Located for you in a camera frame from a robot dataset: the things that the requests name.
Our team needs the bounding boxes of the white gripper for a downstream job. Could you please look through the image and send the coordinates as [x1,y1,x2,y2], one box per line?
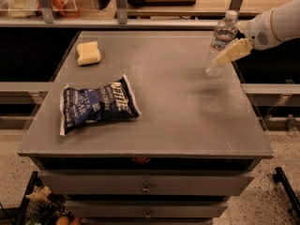
[215,9,280,66]

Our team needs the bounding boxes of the clear plastic water bottle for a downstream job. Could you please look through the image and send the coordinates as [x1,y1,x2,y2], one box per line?
[204,10,238,78]

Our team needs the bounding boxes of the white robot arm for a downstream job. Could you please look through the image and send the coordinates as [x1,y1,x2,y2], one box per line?
[213,0,300,68]

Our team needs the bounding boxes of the blue Kettle chips bag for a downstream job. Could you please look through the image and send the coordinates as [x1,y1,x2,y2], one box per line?
[60,75,142,136]

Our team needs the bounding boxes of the grey drawer cabinet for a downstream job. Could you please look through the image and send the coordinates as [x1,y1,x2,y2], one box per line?
[19,31,273,225]

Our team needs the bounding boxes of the black metal stand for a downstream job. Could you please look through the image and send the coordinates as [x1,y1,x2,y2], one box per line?
[273,167,300,219]

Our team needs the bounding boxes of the yellow sponge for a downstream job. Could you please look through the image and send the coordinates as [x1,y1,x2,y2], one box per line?
[76,41,101,66]

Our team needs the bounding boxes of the upper grey drawer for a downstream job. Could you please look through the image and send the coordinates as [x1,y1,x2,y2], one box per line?
[38,171,254,196]

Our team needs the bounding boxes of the grey drawer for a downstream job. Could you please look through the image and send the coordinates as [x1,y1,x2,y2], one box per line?
[38,171,254,196]
[67,201,228,218]

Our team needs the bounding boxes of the lower grey drawer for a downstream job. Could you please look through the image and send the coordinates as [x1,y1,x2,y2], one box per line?
[67,201,228,218]

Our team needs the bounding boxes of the clear plastic bin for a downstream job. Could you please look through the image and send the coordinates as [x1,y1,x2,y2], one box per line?
[0,0,80,18]

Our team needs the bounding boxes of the grey metal shelf rail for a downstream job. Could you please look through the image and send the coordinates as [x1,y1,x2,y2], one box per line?
[0,18,218,30]

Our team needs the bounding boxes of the black wire basket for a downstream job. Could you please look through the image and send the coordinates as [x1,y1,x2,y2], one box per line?
[13,172,83,225]

